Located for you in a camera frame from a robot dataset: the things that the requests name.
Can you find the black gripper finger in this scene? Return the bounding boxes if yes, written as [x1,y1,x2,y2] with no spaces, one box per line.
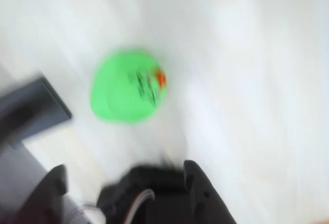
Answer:
[184,159,237,224]
[15,164,69,224]

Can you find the green rubber duck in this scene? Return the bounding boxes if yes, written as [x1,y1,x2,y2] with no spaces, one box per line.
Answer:
[88,44,169,125]

